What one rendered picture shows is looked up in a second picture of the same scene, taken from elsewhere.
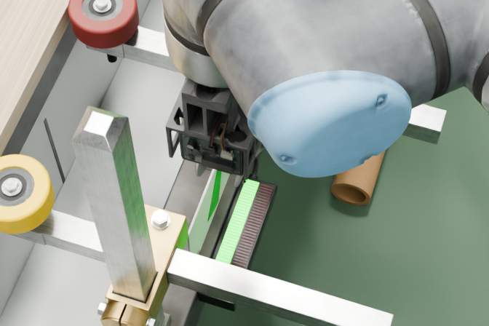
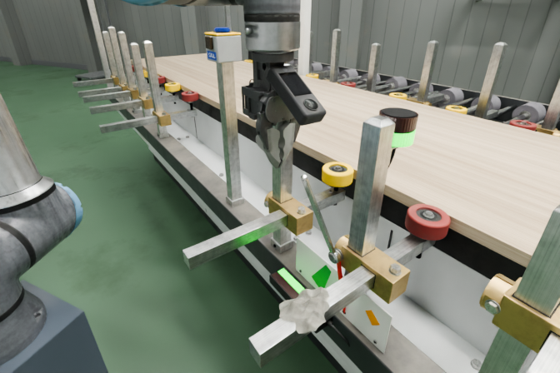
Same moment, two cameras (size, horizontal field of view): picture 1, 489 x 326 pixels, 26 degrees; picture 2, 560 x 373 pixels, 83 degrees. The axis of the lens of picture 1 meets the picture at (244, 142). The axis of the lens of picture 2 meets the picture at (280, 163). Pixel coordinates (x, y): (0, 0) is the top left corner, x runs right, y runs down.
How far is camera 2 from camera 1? 110 cm
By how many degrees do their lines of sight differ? 83
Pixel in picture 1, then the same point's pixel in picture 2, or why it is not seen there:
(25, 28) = (423, 194)
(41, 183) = (333, 173)
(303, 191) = not seen: outside the picture
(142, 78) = (442, 339)
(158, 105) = (417, 335)
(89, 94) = (423, 289)
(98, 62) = (442, 292)
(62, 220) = (325, 196)
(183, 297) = (286, 261)
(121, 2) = (427, 221)
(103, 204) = not seen: hidden behind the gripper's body
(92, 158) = not seen: hidden behind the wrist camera
